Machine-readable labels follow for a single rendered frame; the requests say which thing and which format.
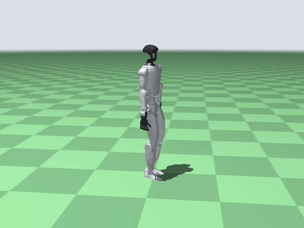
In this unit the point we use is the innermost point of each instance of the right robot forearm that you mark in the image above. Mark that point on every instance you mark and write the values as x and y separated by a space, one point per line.
143 101

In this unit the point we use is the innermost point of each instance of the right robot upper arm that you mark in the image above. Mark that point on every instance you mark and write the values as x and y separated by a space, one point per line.
143 73

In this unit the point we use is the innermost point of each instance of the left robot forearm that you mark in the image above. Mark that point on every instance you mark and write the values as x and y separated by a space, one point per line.
158 98

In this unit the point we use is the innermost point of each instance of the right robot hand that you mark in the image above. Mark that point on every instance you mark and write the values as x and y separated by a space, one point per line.
144 122

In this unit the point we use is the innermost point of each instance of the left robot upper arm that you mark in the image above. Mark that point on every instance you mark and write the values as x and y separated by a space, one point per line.
161 85

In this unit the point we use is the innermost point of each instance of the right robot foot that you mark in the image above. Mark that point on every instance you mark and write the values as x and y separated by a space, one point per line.
153 176

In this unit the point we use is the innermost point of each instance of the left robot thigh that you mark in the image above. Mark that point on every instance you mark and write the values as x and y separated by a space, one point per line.
161 124

